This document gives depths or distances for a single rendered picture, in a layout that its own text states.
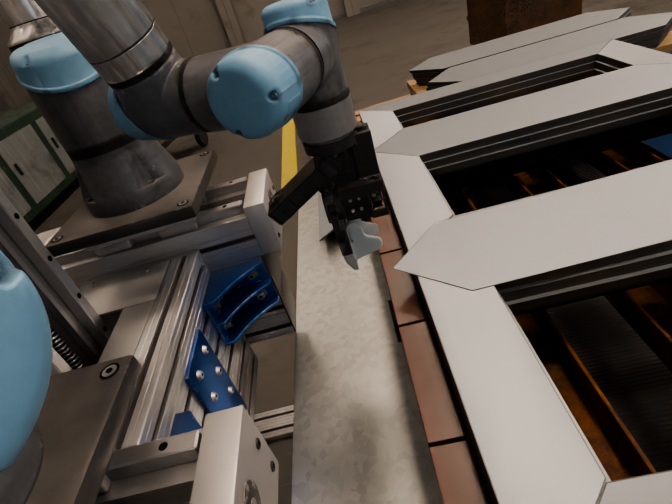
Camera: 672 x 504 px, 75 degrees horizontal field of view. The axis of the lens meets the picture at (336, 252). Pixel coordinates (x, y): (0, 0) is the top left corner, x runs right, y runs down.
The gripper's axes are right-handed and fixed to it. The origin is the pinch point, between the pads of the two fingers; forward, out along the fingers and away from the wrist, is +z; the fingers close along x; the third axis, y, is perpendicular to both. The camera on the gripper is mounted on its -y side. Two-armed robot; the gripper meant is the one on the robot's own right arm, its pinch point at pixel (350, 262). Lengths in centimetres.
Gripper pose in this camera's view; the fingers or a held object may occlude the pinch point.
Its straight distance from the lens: 66.2
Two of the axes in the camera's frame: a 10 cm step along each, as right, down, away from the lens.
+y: 9.7, -2.4, -0.9
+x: -0.6, -5.6, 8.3
